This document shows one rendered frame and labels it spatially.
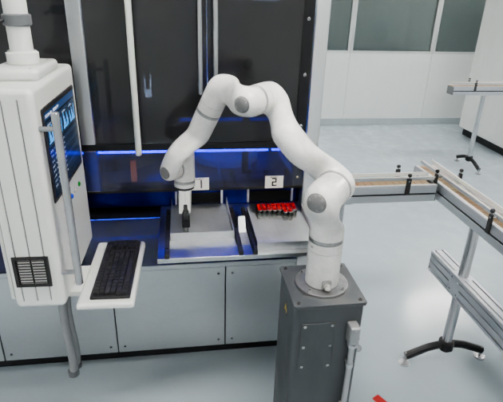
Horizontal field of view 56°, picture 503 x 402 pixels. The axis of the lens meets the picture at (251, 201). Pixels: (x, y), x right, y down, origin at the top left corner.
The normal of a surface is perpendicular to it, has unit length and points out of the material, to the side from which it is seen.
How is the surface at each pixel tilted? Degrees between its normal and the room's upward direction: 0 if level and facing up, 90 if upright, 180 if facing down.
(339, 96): 90
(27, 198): 90
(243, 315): 90
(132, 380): 0
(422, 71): 90
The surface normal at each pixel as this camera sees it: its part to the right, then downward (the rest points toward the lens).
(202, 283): 0.15, 0.41
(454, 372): 0.03, -0.91
